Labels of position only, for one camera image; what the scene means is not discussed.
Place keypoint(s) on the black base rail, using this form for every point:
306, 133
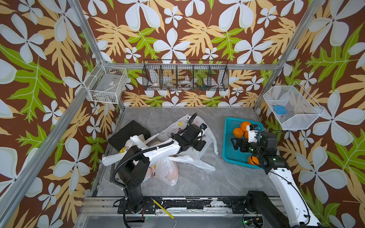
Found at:
148, 205

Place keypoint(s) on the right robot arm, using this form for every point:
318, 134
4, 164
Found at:
298, 214

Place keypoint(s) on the blue object in basket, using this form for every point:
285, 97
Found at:
280, 110

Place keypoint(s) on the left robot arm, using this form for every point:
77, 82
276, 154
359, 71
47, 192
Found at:
130, 171

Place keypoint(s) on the white printed plastic bag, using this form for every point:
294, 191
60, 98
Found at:
134, 140

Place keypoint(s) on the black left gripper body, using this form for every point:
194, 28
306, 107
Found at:
198, 145

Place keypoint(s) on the aluminium frame post right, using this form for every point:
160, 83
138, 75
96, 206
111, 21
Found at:
302, 26

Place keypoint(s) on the black plastic tool case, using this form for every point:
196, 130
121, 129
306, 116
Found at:
119, 139

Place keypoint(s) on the orange top of pile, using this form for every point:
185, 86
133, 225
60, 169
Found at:
244, 126

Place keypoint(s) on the orange small back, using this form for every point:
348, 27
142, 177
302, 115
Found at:
238, 133

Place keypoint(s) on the orange front right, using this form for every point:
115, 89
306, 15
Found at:
252, 160

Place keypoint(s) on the black wire basket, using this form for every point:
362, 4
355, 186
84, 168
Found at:
176, 74

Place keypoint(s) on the white wire basket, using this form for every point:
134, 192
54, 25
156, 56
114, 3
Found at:
302, 109
106, 83

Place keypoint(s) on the teal plastic basket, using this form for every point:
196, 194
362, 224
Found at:
237, 151

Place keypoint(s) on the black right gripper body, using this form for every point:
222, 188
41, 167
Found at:
246, 147

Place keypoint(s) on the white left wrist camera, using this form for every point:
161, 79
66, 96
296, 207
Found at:
203, 127

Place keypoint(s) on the white wire basket right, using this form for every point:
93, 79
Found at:
302, 109

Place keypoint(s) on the white wire basket left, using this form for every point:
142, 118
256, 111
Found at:
106, 83

